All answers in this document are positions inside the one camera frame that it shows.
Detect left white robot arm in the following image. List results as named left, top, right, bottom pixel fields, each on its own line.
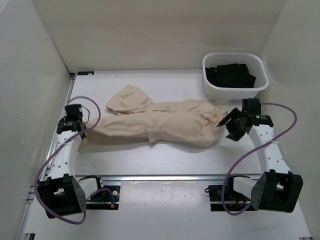
left=37, top=104, right=86, bottom=217

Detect left aluminium frame rail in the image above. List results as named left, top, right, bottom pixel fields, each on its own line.
left=14, top=72, right=77, bottom=240

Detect front aluminium rail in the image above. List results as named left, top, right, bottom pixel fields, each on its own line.
left=74, top=174, right=263, bottom=183

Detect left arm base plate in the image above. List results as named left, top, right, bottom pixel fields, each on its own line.
left=86, top=181, right=121, bottom=211

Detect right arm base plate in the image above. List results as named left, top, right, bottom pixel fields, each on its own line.
left=204, top=185, right=250, bottom=212

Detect black folded garment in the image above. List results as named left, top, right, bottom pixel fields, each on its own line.
left=205, top=63, right=256, bottom=89

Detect white plastic basket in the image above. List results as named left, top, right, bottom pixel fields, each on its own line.
left=202, top=52, right=270, bottom=102

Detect beige trousers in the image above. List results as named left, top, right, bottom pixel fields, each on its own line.
left=86, top=85, right=227, bottom=148

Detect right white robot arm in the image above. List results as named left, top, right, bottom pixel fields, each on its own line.
left=218, top=98, right=303, bottom=216

